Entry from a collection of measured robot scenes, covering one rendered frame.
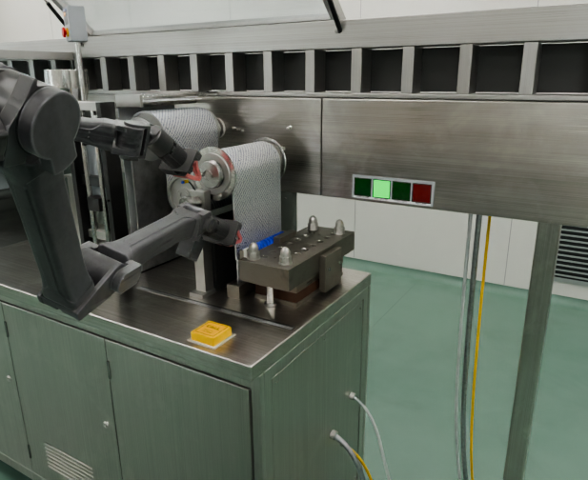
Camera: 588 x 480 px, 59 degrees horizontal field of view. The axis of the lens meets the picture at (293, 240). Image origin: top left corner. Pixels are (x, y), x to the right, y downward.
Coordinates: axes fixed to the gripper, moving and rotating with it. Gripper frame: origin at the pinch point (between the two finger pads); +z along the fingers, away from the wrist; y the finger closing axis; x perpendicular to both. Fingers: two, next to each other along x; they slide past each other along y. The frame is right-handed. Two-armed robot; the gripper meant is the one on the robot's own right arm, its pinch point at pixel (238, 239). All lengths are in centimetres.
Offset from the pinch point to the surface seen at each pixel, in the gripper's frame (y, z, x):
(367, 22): 23, -2, 65
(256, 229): 0.2, 6.9, 5.0
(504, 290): 35, 279, 42
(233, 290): 0.4, 3.9, -14.2
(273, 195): 0.2, 10.5, 16.7
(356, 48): 20, 2, 60
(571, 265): 74, 266, 64
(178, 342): 4.5, -18.4, -29.9
